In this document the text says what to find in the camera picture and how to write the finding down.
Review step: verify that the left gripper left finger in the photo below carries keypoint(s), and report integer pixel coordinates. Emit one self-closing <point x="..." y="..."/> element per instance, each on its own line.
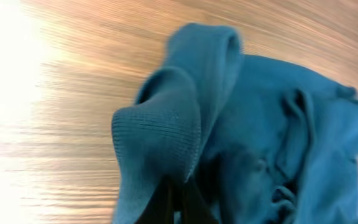
<point x="161" y="206"/>

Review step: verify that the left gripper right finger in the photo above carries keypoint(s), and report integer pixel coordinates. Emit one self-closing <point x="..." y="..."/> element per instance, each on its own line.
<point x="194" y="210"/>

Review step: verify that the blue t-shirt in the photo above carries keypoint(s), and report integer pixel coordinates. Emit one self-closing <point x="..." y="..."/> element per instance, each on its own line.
<point x="266" y="141"/>

